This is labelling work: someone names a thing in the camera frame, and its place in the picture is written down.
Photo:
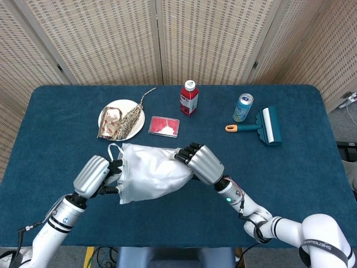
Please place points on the dark blue tablecloth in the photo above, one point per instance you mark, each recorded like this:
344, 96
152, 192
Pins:
69, 134

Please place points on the tiger-print braided scarf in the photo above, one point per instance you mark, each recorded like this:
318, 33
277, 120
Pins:
128, 123

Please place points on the black equipment frame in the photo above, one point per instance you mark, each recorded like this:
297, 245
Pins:
347, 145

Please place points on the white cloth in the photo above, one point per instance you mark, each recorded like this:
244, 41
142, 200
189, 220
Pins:
153, 173

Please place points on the yellow strip on floor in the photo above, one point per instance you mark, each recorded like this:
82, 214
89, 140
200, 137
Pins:
88, 257

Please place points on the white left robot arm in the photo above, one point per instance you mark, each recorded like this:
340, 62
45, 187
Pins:
55, 223

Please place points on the beige lip-print fabric pouch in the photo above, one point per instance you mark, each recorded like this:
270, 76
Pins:
110, 123

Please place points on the white round plate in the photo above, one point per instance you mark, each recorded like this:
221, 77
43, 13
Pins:
139, 123

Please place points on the red juice bottle white cap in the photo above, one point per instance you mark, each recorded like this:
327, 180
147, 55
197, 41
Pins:
189, 102

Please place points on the beige fabric bundle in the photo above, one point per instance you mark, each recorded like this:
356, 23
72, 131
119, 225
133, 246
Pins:
351, 170

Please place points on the light blue drink can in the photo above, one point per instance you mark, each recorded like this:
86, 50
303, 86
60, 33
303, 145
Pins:
242, 110

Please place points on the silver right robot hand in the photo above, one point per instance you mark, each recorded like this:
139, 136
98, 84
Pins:
206, 164

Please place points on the woven folding screen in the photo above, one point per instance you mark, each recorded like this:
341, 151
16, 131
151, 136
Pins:
111, 42

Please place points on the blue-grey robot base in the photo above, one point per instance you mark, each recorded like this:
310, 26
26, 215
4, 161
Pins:
167, 257

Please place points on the transparent plastic bag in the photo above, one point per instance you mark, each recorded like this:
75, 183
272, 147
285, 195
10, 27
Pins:
125, 196

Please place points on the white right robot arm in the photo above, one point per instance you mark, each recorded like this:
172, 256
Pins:
315, 231

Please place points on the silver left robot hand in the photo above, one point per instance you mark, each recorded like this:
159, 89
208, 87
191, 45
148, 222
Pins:
90, 176

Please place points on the red card in clear sleeve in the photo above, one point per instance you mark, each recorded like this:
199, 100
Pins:
164, 126

